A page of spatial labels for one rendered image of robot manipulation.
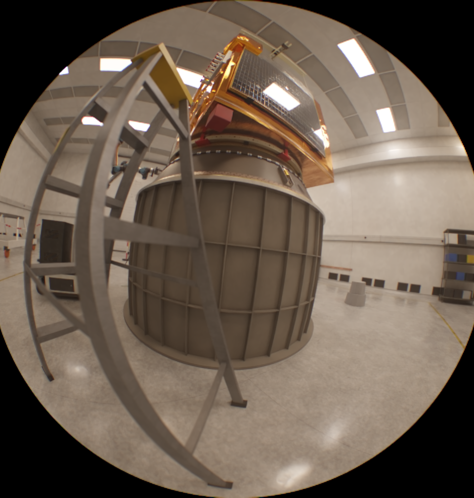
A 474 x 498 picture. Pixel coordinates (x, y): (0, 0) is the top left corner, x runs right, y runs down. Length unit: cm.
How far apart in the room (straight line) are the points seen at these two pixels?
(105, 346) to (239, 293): 81
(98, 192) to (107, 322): 16
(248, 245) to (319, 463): 116
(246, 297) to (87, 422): 109
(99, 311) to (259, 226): 86
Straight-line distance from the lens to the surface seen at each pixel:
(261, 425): 87
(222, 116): 119
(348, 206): 623
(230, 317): 97
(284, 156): 156
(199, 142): 151
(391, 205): 599
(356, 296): 315
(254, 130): 145
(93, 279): 20
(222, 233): 88
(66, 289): 208
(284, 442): 85
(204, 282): 53
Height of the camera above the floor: 75
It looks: 1 degrees up
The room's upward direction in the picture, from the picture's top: 7 degrees clockwise
